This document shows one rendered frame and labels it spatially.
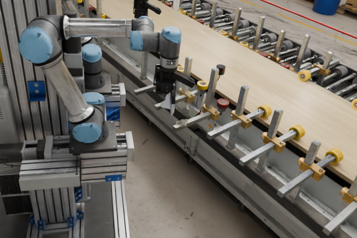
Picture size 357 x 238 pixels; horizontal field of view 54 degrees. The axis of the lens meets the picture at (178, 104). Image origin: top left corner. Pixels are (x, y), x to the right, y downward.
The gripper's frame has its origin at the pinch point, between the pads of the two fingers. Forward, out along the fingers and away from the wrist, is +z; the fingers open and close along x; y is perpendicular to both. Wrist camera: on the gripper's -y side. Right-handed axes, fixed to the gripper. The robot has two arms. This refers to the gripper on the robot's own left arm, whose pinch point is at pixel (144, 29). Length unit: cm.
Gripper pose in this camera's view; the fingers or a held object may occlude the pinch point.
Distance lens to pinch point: 225.0
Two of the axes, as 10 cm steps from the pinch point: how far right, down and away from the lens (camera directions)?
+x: 2.0, 5.7, -8.0
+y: -9.7, 0.3, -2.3
